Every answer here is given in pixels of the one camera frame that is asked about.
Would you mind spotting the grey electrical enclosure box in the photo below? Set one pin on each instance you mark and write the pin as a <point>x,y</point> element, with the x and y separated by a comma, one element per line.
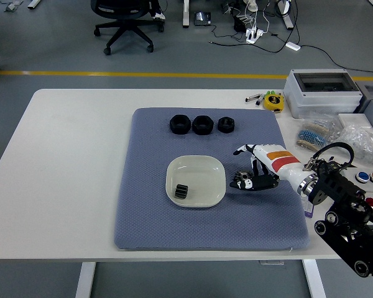
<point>323,99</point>

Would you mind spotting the white table leg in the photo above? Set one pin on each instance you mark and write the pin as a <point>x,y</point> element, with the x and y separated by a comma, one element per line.
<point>314,279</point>
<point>85,279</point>

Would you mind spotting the black desk phone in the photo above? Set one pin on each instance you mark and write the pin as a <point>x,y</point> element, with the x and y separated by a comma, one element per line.
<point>202,18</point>

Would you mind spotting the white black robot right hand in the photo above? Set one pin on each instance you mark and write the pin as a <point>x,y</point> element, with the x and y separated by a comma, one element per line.
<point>283,163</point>

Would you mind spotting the white under-table control panel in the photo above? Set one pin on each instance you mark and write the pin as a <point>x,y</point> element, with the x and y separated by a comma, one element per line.
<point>272,263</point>

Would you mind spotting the white flat box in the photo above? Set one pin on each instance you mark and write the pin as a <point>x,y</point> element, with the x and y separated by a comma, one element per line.
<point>354,119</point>

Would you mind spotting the white power strip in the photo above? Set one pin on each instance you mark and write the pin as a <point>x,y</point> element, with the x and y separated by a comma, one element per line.
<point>254,34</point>

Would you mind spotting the black office chair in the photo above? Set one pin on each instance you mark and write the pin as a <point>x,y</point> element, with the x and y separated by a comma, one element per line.
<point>127,18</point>

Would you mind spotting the yellow tape measure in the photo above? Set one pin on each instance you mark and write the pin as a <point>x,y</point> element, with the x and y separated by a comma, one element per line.
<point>274,102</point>

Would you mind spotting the clear bag of plastic parts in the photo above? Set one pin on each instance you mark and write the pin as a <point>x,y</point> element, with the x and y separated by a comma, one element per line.
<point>366,142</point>

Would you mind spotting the white desk leg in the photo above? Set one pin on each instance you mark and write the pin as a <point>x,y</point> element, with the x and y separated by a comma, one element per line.
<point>287,18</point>
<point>186,14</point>

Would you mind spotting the white power adapter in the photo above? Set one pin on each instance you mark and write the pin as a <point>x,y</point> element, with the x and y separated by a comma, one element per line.
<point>293,46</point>

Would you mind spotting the small black gear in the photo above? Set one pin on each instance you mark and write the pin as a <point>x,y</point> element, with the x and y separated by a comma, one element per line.
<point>181,191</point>

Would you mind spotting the silver black marker pen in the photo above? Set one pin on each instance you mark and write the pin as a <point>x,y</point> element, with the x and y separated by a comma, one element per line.
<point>252,98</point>

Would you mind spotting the clear bag of blue resistors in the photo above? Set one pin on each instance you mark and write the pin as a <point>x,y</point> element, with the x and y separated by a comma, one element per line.
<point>317,133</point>

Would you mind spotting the large black gear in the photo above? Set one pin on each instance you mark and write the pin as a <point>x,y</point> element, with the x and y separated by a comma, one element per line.
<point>244,176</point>

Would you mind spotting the purple white label card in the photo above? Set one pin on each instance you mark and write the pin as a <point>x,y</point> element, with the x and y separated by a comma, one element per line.
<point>308,209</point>

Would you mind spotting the blue-grey textured mat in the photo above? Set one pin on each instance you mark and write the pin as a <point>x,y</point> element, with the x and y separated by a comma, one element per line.
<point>205,229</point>

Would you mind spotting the white square plate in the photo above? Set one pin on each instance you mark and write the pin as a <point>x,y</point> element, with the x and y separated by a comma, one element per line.
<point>199,177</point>

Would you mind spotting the person's foot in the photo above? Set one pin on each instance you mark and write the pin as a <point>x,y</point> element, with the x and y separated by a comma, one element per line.
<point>159,15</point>

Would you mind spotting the large black hex nut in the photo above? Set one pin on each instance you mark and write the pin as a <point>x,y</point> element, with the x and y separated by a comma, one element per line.
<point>197,125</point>
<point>174,124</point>

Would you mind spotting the small black hex nut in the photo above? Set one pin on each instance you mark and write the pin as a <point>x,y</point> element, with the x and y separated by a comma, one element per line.
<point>221,125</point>

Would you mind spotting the small black pen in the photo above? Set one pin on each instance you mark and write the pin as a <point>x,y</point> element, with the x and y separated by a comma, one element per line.
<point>259,101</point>

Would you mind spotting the white desk foot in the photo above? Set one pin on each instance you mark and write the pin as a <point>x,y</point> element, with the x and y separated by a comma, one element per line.
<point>35,3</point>

